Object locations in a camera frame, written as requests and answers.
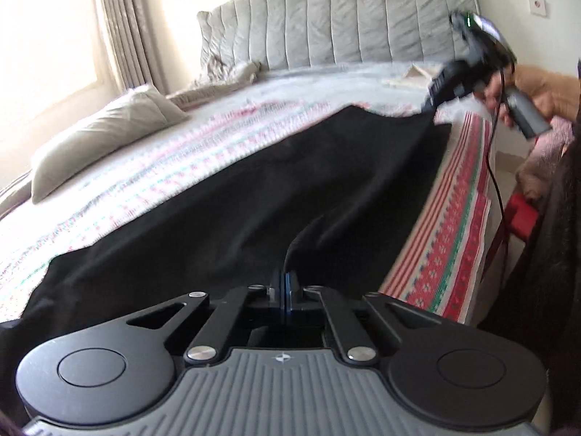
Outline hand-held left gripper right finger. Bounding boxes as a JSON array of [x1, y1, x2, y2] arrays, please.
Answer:
[[286, 271, 439, 367]]

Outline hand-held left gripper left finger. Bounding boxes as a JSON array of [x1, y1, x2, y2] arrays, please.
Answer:
[[127, 271, 286, 367]]

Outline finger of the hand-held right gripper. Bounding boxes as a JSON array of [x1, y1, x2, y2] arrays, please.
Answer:
[[421, 64, 456, 115]]

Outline black pants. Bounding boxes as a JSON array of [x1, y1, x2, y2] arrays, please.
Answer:
[[0, 105, 453, 373]]

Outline person's right hand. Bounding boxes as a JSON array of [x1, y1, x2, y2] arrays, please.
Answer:
[[482, 64, 581, 129]]

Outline pink fuzzy cloth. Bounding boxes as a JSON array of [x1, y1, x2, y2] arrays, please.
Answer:
[[515, 116, 578, 201]]

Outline grey padded headboard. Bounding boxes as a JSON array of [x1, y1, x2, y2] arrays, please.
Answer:
[[197, 0, 482, 88]]

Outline red stool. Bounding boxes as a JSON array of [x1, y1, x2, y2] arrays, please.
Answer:
[[492, 192, 542, 242]]

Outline patterned bed sheet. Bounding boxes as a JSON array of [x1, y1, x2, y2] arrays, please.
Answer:
[[0, 61, 498, 324]]

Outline light grey quilt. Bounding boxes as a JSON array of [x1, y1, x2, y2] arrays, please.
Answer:
[[166, 60, 262, 110]]

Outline person's dark garment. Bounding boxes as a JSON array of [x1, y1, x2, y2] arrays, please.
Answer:
[[476, 54, 581, 436]]

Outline grey pillow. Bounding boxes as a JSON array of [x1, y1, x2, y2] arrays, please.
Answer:
[[31, 84, 190, 205]]

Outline grey curtain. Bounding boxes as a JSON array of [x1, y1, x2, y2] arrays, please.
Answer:
[[93, 0, 171, 97]]

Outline window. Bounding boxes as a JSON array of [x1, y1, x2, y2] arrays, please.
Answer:
[[0, 0, 119, 124]]

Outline black cable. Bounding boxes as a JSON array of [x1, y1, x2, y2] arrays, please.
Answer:
[[479, 67, 512, 292]]

